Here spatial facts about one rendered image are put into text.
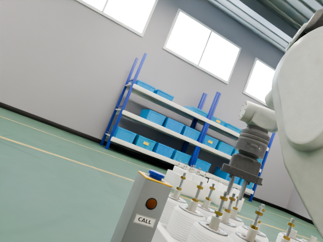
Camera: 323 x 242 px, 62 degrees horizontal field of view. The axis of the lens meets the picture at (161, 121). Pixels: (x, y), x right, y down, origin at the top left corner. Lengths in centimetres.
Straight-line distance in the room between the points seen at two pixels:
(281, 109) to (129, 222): 43
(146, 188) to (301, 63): 42
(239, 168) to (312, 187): 55
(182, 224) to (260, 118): 38
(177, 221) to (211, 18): 644
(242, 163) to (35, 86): 511
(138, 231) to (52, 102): 512
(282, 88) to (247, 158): 52
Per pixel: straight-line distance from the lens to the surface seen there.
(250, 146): 83
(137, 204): 63
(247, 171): 85
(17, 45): 580
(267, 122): 87
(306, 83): 33
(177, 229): 78
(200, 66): 657
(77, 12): 597
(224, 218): 87
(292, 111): 32
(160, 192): 64
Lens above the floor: 39
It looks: 5 degrees up
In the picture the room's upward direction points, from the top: 22 degrees clockwise
